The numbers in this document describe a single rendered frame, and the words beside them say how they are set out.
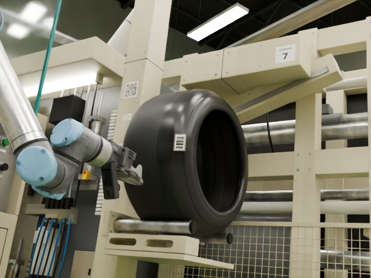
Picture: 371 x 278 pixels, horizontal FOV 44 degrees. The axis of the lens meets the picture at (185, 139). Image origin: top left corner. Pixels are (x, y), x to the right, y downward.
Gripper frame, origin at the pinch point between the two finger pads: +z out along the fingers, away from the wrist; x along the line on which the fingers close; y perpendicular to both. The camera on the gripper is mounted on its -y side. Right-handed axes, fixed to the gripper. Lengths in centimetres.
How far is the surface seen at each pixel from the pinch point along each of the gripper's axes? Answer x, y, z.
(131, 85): 32, 55, 18
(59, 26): 786, 632, 477
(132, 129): 10.5, 22.6, 2.1
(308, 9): 98, 423, 399
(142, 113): 8.6, 29.5, 3.3
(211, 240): -3.5, -6.4, 46.6
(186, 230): -9.3, -10.1, 19.1
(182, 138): -11.1, 18.0, 4.1
